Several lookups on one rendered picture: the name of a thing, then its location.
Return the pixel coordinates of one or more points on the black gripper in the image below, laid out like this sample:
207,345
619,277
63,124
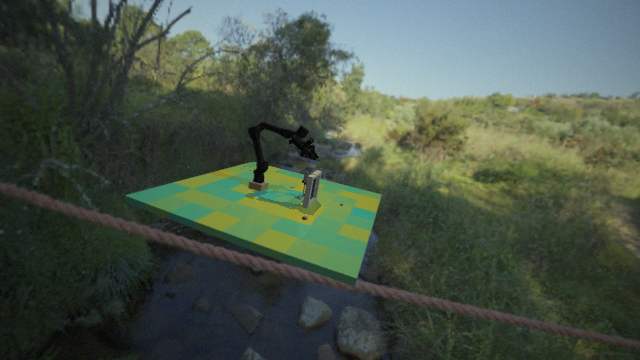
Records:
309,152

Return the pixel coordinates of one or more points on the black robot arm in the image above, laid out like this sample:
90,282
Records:
254,133

